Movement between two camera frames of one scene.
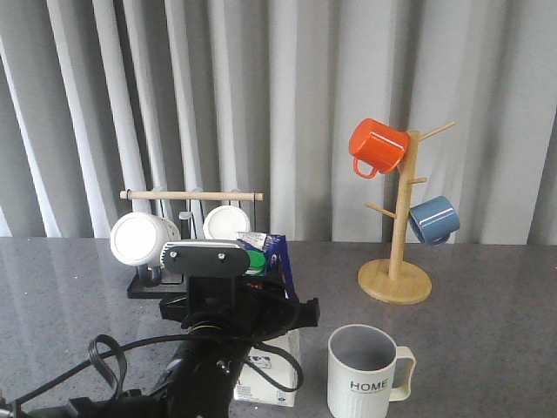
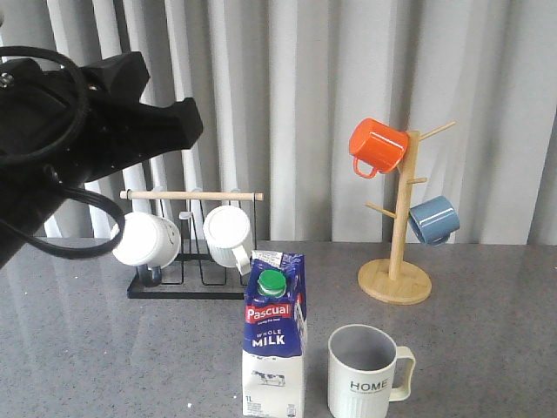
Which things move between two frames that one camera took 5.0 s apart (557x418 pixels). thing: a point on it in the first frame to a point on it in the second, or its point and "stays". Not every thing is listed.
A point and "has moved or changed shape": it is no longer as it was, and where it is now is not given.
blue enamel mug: [433, 219] stays
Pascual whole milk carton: [262, 246] has moved or changed shape
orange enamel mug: [377, 144] stays
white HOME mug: [361, 362] stays
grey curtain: [101, 96] stays
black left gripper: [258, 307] to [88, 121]
